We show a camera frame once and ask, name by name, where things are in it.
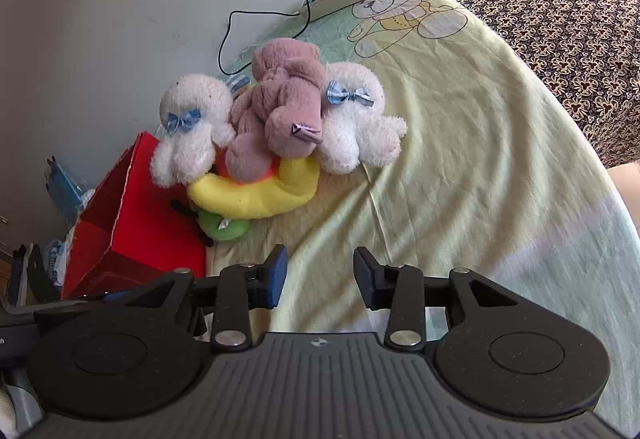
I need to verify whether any yellow tiger plush toy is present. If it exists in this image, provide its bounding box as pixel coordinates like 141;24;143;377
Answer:
187;154;321;222

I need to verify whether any white plush toy blue bow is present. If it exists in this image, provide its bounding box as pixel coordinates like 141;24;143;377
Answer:
150;73;238;187
315;61;408;174

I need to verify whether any brown patterned blanket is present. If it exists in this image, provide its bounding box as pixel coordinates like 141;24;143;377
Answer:
442;0;640;170

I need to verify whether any red cardboard box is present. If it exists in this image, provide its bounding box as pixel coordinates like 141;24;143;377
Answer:
60;131;208;301

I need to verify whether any dark green cloth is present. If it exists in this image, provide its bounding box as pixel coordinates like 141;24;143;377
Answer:
10;244;60;305

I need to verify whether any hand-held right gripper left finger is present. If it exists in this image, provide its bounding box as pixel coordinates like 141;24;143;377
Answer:
124;244;289;354

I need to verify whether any blue plastic packet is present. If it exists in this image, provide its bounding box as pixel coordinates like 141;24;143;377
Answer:
44;158;87;221

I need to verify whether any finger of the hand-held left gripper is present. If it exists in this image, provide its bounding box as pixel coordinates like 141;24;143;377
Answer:
34;293;128;322

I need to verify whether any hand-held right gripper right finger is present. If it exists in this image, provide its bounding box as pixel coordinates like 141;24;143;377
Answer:
353;247;517;353

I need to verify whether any green plush toy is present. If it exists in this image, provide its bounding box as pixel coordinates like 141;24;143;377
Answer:
170;199;251;248

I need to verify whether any mauve plush toy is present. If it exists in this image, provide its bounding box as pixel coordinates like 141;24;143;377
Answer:
225;38;328;184

